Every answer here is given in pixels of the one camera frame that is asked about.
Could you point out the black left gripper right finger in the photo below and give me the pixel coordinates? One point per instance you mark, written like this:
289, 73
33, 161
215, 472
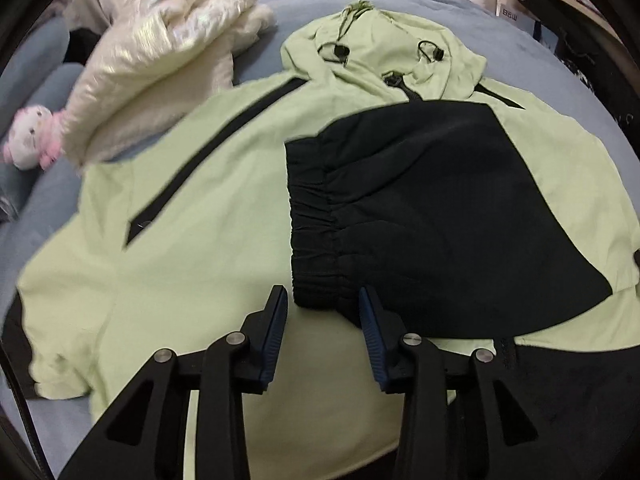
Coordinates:
464, 417

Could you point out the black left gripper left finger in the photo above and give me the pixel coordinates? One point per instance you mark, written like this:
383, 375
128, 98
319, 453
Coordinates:
143, 432

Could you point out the light green black jacket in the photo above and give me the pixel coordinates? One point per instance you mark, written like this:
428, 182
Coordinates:
378, 263

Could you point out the cream white puffer jacket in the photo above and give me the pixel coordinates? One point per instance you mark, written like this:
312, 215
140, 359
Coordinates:
158, 61

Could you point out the pink white cat plush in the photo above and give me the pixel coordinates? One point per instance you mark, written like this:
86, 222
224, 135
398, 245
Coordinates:
34, 138

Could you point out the lower blue rolled pillow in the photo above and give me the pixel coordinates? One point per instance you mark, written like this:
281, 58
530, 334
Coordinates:
53, 94

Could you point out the blue rolled pillow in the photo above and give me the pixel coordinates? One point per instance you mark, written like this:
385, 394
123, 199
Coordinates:
53, 94
38, 55

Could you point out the blue plush bed blanket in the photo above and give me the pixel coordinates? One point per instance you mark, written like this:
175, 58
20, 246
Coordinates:
530, 65

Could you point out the upper blue rolled pillow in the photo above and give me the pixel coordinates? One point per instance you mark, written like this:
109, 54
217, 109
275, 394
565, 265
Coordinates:
38, 55

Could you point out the black garment by pillows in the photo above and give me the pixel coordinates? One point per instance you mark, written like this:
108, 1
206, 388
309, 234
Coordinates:
81, 45

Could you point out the wooden bookshelf desk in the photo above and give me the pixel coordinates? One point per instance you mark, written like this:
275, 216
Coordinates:
575, 5

